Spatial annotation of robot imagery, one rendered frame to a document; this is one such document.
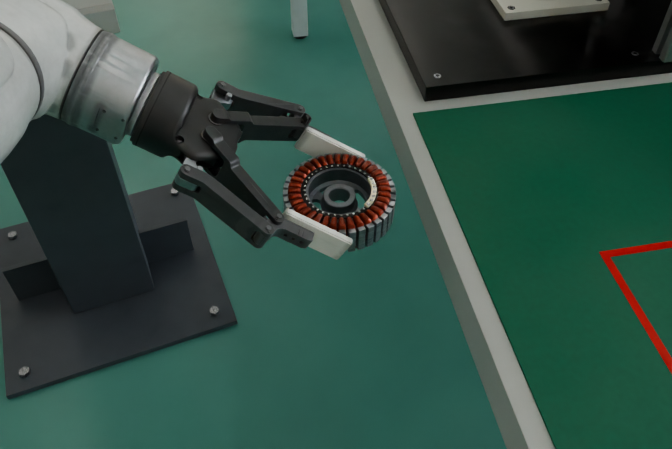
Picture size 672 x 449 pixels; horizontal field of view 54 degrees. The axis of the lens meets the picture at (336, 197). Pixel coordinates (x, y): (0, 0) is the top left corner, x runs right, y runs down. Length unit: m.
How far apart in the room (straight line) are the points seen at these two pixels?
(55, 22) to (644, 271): 0.57
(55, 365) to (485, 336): 1.10
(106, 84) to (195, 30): 1.83
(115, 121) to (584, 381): 0.45
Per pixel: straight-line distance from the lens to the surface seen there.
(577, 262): 0.68
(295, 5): 2.26
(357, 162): 0.68
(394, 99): 0.83
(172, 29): 2.45
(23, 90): 0.54
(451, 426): 1.40
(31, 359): 1.57
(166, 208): 1.75
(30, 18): 0.59
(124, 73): 0.60
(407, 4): 0.97
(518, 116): 0.82
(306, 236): 0.61
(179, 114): 0.61
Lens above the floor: 1.25
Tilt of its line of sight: 46 degrees down
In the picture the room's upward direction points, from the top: straight up
